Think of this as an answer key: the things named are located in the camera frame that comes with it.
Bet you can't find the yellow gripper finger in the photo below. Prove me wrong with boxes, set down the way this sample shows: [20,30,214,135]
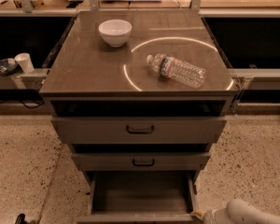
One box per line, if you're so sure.
[190,211,205,220]

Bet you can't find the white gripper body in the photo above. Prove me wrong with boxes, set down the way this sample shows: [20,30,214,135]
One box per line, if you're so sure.
[203,208,230,224]

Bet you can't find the grey bottom drawer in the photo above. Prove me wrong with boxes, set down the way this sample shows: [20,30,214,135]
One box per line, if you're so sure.
[76,171,197,224]

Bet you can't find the grey drawer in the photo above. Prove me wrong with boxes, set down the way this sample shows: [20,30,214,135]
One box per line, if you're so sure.
[51,117,226,144]
[72,152,209,171]
[76,171,197,224]

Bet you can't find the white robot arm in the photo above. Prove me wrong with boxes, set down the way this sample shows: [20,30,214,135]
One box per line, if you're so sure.
[190,199,280,224]

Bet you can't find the grey middle drawer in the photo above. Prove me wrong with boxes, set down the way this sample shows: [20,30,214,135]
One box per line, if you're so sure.
[72,152,209,171]

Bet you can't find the grey drawer cabinet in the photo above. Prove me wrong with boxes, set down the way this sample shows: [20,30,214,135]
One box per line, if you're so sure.
[38,8,240,191]

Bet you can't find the grey top drawer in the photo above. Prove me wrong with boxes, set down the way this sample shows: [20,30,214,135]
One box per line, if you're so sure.
[51,117,226,144]

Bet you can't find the clear plastic water bottle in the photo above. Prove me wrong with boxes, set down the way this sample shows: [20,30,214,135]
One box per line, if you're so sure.
[147,53,207,89]

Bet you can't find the black object at floor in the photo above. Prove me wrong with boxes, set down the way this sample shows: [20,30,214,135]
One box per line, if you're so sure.
[15,214,36,224]

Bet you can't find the white ceramic bowl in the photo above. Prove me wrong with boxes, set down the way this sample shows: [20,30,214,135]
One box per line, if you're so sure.
[98,20,133,48]

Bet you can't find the white paper cup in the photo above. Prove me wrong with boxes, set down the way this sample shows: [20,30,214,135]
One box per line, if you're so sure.
[15,53,35,73]

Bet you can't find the dark round dish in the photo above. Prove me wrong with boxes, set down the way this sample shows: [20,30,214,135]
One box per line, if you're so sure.
[0,58,18,77]

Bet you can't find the black cable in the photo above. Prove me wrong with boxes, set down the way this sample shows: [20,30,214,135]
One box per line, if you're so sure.
[0,99,45,109]

